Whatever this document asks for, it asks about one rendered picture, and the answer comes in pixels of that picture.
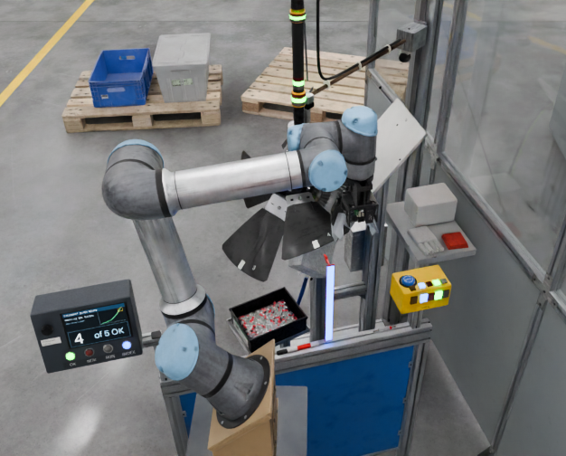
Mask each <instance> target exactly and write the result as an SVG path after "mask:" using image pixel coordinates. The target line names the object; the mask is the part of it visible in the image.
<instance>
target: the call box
mask: <svg viewBox="0 0 566 456"><path fill-rule="evenodd" d="M405 275H411V276H412V277H413V278H414V279H415V282H414V284H413V285H414V286H415V288H416V290H414V291H410V289H409V286H406V285H404V284H402V282H401V279H402V277H403V276H405ZM440 279H446V280H447V282H448V283H445V284H442V283H441V281H440ZM434 280H439V282H440V285H436V286H435V285H434V283H433V281H434ZM427 281H431V282H432V284H433V286H431V287H428V286H427V285H426V282H427ZM422 282H424V284H425V285H426V288H420V286H419V283H422ZM413 285H412V286H413ZM443 290H449V295H450V291H451V283H450V282H449V280H448V278H447V277H446V275H445V274H444V272H443V270H442V269H441V268H440V267H439V265H433V266H429V267H424V268H419V269H414V270H409V271H401V272H396V273H393V274H392V276H391V290H390V293H391V296H392V298H393V300H394V302H395V304H396V306H397V308H398V309H399V311H400V313H401V314H406V313H411V312H415V311H420V310H424V309H432V308H436V307H441V306H446V305H448V300H449V295H448V297H447V298H441V299H434V300H430V301H426V302H421V303H420V295H423V294H429V293H432V292H437V291H443ZM414 296H418V300H417V304H412V305H411V304H410V297H414Z"/></svg>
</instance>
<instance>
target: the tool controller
mask: <svg viewBox="0 0 566 456"><path fill-rule="evenodd" d="M30 318H31V321H32V324H33V330H34V333H35V335H36V339H37V342H38V345H39V348H40V351H41V354H42V360H43V363H44V366H45V369H46V372H47V374H49V373H54V372H59V371H63V370H68V369H72V368H77V367H82V366H90V365H95V364H99V363H104V362H108V361H113V360H118V359H122V358H127V357H132V356H140V355H142V354H143V342H142V330H141V327H140V322H139V317H138V314H137V306H136V302H135V297H134V293H133V289H132V284H131V280H130V279H126V280H117V281H112V282H107V283H101V284H97V285H91V286H87V287H81V288H77V289H71V290H62V291H56V292H52V293H46V294H42V295H37V296H35V298H34V301H33V306H32V310H31V314H30ZM82 329H86V330H87V333H88V337H89V341H90V345H86V346H81V347H73V348H71V345H70V341H69V338H68V335H67V332H72V331H76V330H82ZM125 340H128V341H130V342H131V344H132V346H131V348H129V349H124V348H123V347H122V342H123V341H125ZM106 344H111V345H112V346H113V350H112V351H111V352H110V353H106V352H104V350H103V347H104V346H105V345H106ZM88 347H91V348H93V349H94V351H95V353H94V355H93V356H85V354H84V351H85V349H86V348H88ZM70 351H71V352H74V353H75V355H76V356H75V358H74V359H73V360H68V359H66V357H65V355H66V353H67V352H70Z"/></svg>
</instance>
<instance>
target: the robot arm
mask: <svg viewBox="0 0 566 456"><path fill-rule="evenodd" d="M377 128H378V122H377V114H376V113H375V112H374V111H373V110H372V109H370V108H368V107H365V106H353V107H351V108H350V109H346V110H345V111H344V113H343V116H342V119H339V120H334V121H327V122H317V123H308V124H306V123H302V124H301V125H296V126H291V127H289V128H288V152H284V153H279V154H274V155H268V156H264V157H254V158H249V159H243V160H238V161H233V162H228V163H222V164H218V165H212V166H203V167H197V168H192V169H187V170H182V171H176V172H170V171H168V170H167V169H165V168H164V160H163V158H162V155H161V153H160V151H159V150H158V149H157V148H156V147H155V146H154V145H152V144H151V143H149V142H146V141H145V140H141V139H130V140H127V141H124V142H122V143H120V144H118V145H117V146H116V147H115V148H114V149H113V151H112V153H111V154H110V155H109V157H108V165H107V169H106V172H105V175H104V177H103V180H102V185H101V192H102V196H103V200H104V202H105V203H106V205H107V207H108V208H109V209H110V210H111V211H112V212H113V213H114V214H117V215H118V216H120V217H123V218H126V219H129V220H132V222H133V224H134V226H135V229H136V231H137V235H138V238H139V240H140V242H141V244H142V247H143V249H144V252H145V254H146V257H147V260H148V262H149V265H150V268H151V270H152V272H153V274H154V277H155V279H156V283H157V286H158V288H159V290H160V292H161V295H162V298H161V299H160V301H159V308H160V310H161V312H162V315H163V317H164V320H165V323H166V327H167V330H166V331H165V333H164V334H163V335H162V336H161V338H160V340H159V342H158V343H159V345H158V346H157V347H156V353H155V361H156V366H157V368H158V369H159V371H161V372H162V373H164V374H165V375H166V376H167V377H168V378H170V379H172V380H175V381H176V382H178V383H180V384H182V385H184V386H186V387H187V388H189V389H191V390H193V391H194V392H196V393H197V394H200V395H201V396H203V397H205V398H206V399H207V400H208V401H209V403H210V404H211V405H212V406H213V408H214V409H215V410H216V411H217V412H218V414H219V415H220V416H222V417H224V418H225V419H227V420H236V419H238V418H240V417H241V416H243V415H244V414H245V413H246V412H247V411H248V410H249V409H250V408H251V407H252V405H253V404H254V402H255V401H256V399H257V397H258V395H259V392H260V389H261V387H262V384H263V379H264V371H263V367H262V365H261V364H260V363H258V362H257V361H255V360H253V359H251V358H244V357H241V356H235V355H232V354H230V353H229V352H227V351H225V350H224V349H222V348H221V347H219V346H217V345H216V343H215V327H214V318H215V311H214V306H213V304H212V300H211V298H210V297H209V296H208V295H207V294H206V293H205V290H204V288H203V287H202V286H201V285H198V284H196V283H195V280H194V278H193V274H192V271H191V268H190V266H189V263H188V260H187V258H186V255H185V253H184V248H183V245H182V243H181V240H180V238H179V235H178V232H177V230H176V227H175V223H174V220H173V217H172V216H175V214H176V213H177V212H178V211H179V210H182V209H187V208H192V207H197V206H202V205H208V204H217V203H221V202H227V201H231V200H237V199H241V198H247V197H252V196H257V195H266V194H271V193H276V192H281V191H287V190H291V189H296V188H301V187H306V186H312V185H313V186H314V187H315V188H317V189H318V190H321V191H325V192H330V191H334V190H336V189H337V188H339V187H340V186H341V185H348V186H347V187H346V189H343V190H342V192H341V193H340V194H339V195H338V196H339V198H336V200H335V203H334V204H333V206H332V209H331V228H332V235H333V238H334V240H335V242H337V240H338V238H339V239H340V240H342V239H343V237H344V222H345V220H346V222H347V224H348V227H350V222H351V223H354V222H358V223H361V222H365V223H367V228H368V230H369V232H370V234H371V236H373V234H374V232H375V231H376V232H377V233H378V232H379V230H378V228H377V226H376V223H377V222H378V210H379V204H378V203H377V201H376V199H375V197H374V196H373V193H372V191H371V190H373V184H372V181H373V174H374V169H375V161H377V157H376V156H375V155H376V141H377V134H378V129H377ZM376 209H377V210H376ZM344 210H345V211H346V214H345V212H344ZM375 212H376V214H375ZM348 218H349V219H348Z"/></svg>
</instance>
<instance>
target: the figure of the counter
mask: <svg viewBox="0 0 566 456"><path fill-rule="evenodd" d="M67 335H68V338H69V341H70V345H71V348H73V347H81V346H86V345H90V341H89V337H88V333H87V330H86V329H82V330H76V331H72V332H67Z"/></svg>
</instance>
